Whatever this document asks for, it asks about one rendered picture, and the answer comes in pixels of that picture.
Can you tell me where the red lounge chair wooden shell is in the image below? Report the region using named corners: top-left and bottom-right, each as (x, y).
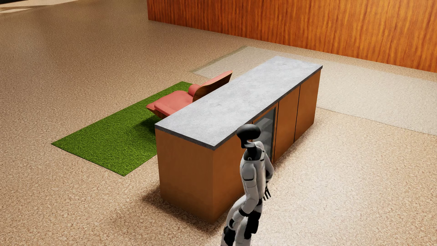
top-left (146, 70), bottom-right (233, 120)

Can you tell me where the black robot head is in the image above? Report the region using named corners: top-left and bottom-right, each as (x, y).
top-left (236, 124), bottom-right (262, 149)

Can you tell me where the wooden counter grey stone top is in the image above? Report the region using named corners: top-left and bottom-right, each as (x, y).
top-left (155, 56), bottom-right (323, 224)

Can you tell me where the glass door built-in cooler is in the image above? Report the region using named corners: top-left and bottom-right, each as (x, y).
top-left (254, 107), bottom-right (277, 162)

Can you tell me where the beige rectangular rug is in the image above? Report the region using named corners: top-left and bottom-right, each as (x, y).
top-left (191, 46), bottom-right (437, 136)

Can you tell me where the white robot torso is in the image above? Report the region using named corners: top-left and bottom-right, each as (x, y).
top-left (240, 141), bottom-right (271, 203)

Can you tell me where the white black right robot leg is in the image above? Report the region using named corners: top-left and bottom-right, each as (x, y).
top-left (220, 201), bottom-right (256, 246)

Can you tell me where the green grass rug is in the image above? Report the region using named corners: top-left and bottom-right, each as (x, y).
top-left (51, 81), bottom-right (194, 177)

